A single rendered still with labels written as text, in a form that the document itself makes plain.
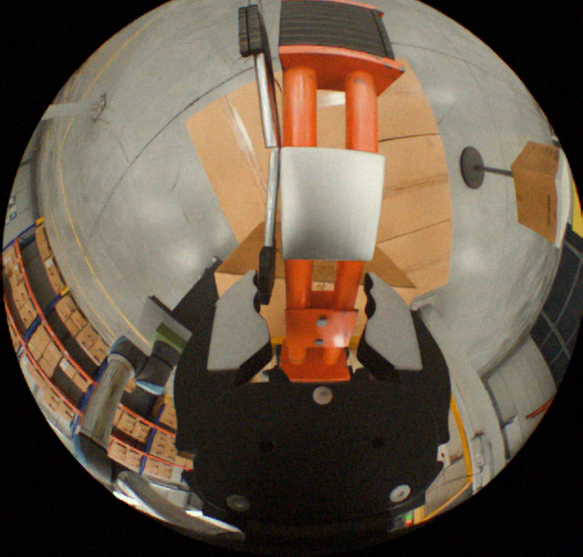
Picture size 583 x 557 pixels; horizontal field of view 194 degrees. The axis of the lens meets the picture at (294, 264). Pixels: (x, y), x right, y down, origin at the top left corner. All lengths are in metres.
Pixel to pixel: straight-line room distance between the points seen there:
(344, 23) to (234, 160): 0.63
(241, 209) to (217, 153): 0.25
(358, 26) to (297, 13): 0.04
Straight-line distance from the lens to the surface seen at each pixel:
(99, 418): 0.78
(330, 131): 0.69
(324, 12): 0.16
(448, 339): 1.87
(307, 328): 0.15
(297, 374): 0.21
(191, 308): 1.16
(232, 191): 0.71
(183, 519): 0.41
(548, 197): 1.31
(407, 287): 0.37
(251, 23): 0.15
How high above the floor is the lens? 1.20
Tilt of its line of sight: 62 degrees down
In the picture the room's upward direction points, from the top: 174 degrees counter-clockwise
